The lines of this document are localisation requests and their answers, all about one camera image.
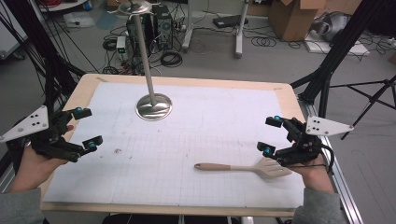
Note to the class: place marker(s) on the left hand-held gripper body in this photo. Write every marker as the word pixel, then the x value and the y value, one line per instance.
pixel 40 140

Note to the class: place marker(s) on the white cabinet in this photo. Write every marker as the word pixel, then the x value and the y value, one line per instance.
pixel 9 31

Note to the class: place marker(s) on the beige slotted spatula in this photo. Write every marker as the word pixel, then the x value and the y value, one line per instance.
pixel 267 168

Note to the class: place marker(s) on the person's left hand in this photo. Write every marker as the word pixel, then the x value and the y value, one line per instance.
pixel 34 168

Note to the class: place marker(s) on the small white box green light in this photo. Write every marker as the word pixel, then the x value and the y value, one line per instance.
pixel 121 43

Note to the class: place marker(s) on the white grid mat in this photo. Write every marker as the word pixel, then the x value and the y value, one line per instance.
pixel 186 140

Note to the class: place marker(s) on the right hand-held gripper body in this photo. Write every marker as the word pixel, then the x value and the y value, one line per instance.
pixel 306 146

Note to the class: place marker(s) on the white round table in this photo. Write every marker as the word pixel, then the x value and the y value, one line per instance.
pixel 62 4

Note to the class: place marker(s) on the clear plastic bag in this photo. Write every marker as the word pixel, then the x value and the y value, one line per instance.
pixel 79 20

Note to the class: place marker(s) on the cardboard box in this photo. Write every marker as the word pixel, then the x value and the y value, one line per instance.
pixel 292 18

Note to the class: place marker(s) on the metal utensil stand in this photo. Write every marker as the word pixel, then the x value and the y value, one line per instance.
pixel 154 107

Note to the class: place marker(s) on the black computer tower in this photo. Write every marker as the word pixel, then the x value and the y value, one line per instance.
pixel 163 28

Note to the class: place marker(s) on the black tripod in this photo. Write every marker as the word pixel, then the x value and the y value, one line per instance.
pixel 373 96

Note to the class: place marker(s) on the black flat box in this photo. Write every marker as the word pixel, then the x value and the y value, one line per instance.
pixel 229 21

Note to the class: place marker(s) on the white stand leg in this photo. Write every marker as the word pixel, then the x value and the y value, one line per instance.
pixel 239 43
pixel 188 34

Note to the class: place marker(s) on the aluminium rail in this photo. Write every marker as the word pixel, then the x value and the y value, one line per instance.
pixel 345 193

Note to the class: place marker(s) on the grey rounded device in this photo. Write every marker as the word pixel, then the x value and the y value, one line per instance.
pixel 333 25

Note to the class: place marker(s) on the person's right hand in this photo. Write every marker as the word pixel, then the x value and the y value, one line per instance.
pixel 314 177

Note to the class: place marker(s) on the white flat board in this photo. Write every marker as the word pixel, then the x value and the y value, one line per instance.
pixel 351 48

